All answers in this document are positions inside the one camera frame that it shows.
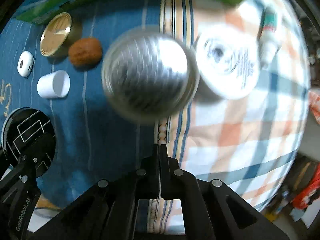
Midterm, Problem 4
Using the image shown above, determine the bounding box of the white earbuds case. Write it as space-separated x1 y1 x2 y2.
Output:
17 50 34 77

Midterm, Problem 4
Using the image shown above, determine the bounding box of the white spray bottle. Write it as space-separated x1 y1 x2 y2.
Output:
259 5 281 68

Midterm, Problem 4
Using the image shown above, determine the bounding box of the plaid checked cloth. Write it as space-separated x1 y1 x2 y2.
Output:
147 0 313 235

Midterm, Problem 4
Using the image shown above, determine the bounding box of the silver metal filter basket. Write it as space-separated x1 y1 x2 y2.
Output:
101 26 200 124

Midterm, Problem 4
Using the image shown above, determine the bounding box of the red plastic bag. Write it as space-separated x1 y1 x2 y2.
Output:
292 164 319 210

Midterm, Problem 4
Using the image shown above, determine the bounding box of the brown walnut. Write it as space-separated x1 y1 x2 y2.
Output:
68 37 103 67

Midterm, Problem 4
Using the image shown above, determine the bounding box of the orange patterned cloth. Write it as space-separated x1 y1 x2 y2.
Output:
309 89 320 125

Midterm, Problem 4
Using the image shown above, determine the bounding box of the small white cylinder cap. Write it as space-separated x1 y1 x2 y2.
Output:
37 70 71 99

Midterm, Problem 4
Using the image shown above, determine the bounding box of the gold round tin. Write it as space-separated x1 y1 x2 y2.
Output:
40 12 82 58

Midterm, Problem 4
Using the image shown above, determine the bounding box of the blue striped cloth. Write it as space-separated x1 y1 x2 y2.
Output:
1 0 161 208

